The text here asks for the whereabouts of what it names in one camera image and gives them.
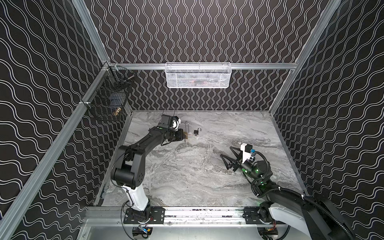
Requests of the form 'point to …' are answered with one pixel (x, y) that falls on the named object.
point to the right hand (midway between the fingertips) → (227, 152)
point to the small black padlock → (196, 131)
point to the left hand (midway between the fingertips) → (189, 136)
